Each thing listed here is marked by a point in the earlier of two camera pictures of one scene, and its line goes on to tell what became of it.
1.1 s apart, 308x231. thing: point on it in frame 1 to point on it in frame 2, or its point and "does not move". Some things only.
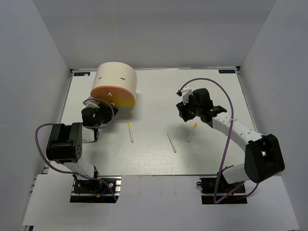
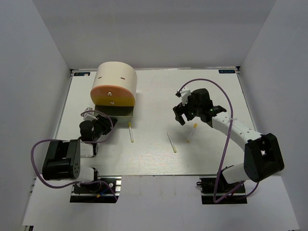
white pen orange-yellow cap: x=195 y=126 does not move
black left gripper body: x=102 y=116 to x=101 y=128
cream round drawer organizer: x=116 y=73 does not move
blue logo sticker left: x=82 y=73 does not move
